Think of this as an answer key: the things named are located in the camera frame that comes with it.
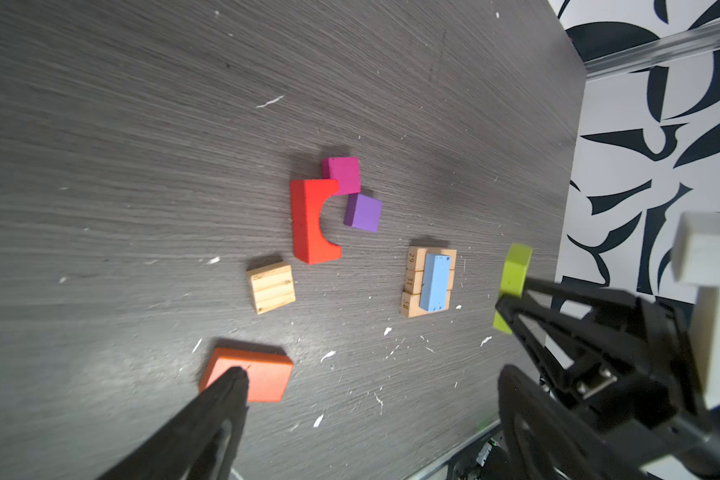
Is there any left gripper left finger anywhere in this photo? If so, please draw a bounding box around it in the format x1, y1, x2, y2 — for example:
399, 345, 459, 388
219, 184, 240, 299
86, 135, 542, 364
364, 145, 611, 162
101, 367, 249, 480

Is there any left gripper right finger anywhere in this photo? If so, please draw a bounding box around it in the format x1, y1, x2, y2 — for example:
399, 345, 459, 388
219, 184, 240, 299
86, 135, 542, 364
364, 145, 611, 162
498, 365, 636, 479

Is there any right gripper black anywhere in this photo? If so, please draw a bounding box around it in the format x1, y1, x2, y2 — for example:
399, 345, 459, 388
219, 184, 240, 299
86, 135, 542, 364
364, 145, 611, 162
496, 278, 720, 479

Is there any green wood block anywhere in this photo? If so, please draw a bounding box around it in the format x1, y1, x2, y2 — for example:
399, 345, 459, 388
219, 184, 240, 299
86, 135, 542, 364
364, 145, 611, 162
492, 242, 534, 335

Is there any blue wood block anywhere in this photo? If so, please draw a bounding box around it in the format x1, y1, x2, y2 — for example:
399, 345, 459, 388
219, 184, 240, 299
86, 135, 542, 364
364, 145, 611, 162
420, 253, 451, 313

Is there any red arch wood block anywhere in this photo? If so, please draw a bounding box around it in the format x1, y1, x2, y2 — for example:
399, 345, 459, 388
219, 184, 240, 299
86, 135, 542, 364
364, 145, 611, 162
290, 179, 342, 265

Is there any orange wood block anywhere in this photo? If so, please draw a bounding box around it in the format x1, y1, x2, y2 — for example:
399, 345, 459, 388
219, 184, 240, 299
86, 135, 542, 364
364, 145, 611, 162
198, 348, 294, 403

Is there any small natural wood cube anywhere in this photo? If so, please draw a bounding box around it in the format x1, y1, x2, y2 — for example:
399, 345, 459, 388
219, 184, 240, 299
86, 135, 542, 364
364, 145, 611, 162
247, 262, 296, 315

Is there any purple wood cube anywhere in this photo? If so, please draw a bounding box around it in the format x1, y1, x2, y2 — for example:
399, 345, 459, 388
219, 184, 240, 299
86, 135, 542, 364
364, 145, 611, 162
344, 193, 383, 232

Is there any magenta wood cube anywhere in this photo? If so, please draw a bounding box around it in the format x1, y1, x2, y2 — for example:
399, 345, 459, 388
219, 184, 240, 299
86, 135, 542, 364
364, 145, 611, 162
321, 157, 361, 195

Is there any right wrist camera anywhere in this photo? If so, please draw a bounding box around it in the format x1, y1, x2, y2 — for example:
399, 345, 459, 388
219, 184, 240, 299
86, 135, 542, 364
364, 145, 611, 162
671, 212, 720, 409

